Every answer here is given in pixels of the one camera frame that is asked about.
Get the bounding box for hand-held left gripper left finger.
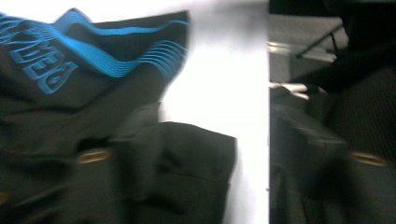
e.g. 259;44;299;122
46;102;163;224

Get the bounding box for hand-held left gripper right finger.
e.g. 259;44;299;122
270;86;394;224

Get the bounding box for metal floor rail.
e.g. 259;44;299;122
269;40;339;101

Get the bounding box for black shorts with blue stripes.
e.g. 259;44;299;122
0;7;238;224

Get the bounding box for white board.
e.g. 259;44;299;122
0;0;271;224

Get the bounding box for black stand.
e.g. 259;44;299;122
293;0;396;94

